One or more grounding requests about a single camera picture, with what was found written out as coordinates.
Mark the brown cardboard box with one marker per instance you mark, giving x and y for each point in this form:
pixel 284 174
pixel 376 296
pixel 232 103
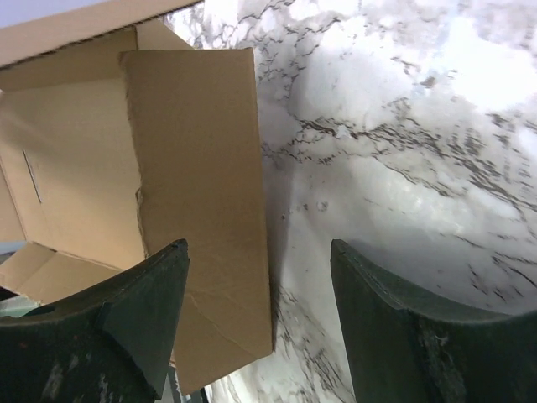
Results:
pixel 118 138

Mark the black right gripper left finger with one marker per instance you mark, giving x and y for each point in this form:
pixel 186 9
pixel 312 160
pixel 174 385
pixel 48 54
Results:
pixel 111 342

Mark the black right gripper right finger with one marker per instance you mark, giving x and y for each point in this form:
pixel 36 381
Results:
pixel 407 344

